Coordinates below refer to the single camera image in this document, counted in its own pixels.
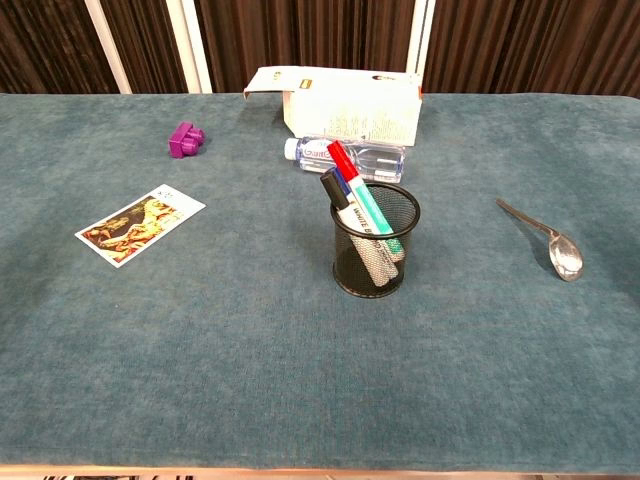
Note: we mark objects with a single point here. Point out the red capped whiteboard marker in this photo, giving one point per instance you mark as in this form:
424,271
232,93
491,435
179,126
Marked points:
345,162

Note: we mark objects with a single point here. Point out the black mesh pen cup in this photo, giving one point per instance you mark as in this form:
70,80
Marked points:
345,281

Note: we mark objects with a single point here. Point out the black capped whiteboard marker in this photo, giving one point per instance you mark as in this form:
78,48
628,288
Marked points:
335,192

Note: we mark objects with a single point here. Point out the blue capped whiteboard marker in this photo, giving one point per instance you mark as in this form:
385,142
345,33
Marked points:
343,179

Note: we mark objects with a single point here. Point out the clear plastic water bottle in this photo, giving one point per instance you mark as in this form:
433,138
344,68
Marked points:
380,160

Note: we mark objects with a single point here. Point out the white cardboard carton box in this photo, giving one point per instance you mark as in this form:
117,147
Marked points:
350,110

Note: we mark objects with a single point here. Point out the teal table cloth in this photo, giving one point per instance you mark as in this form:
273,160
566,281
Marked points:
200,350

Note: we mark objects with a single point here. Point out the purple toy building block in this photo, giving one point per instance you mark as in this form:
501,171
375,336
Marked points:
184,142

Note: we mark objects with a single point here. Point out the picture card with painting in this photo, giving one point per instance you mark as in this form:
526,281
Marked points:
140,225

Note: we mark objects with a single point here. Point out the dark brown pleated curtain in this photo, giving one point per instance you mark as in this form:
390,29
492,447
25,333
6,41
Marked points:
300,35

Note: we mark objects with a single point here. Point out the metal spoon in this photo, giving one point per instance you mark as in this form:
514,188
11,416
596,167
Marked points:
566,257

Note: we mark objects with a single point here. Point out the white frame post with black edge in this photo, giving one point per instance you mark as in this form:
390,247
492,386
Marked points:
419,35

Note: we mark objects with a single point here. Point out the wide white frame post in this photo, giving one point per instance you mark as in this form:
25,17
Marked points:
190,45

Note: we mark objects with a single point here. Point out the thin white frame post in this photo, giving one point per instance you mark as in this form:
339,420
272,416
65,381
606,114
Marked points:
107,45

